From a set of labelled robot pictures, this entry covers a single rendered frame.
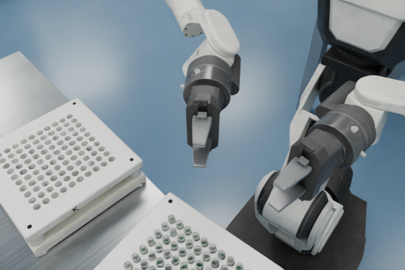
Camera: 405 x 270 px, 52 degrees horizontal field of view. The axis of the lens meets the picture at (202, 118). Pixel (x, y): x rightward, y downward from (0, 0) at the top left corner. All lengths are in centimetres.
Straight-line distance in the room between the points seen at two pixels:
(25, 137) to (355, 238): 122
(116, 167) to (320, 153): 39
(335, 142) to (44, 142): 56
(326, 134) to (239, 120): 154
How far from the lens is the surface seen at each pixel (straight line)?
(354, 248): 167
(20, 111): 109
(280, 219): 113
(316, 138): 66
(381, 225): 196
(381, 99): 74
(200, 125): 67
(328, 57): 99
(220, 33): 82
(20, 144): 91
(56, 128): 92
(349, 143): 69
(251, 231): 162
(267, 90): 238
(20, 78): 119
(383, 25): 88
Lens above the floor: 158
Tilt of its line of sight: 46 degrees down
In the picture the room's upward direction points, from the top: straight up
